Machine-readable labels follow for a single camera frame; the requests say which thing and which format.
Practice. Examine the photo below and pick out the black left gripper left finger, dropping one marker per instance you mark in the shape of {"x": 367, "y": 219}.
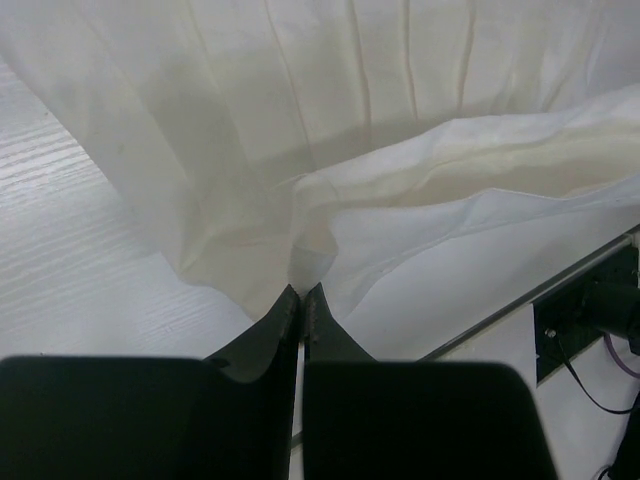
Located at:
{"x": 226, "y": 416}

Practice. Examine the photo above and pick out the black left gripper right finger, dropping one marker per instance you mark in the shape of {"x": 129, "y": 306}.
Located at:
{"x": 368, "y": 419}

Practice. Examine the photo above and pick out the white pleated skirt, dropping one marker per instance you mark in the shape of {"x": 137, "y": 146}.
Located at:
{"x": 266, "y": 144}

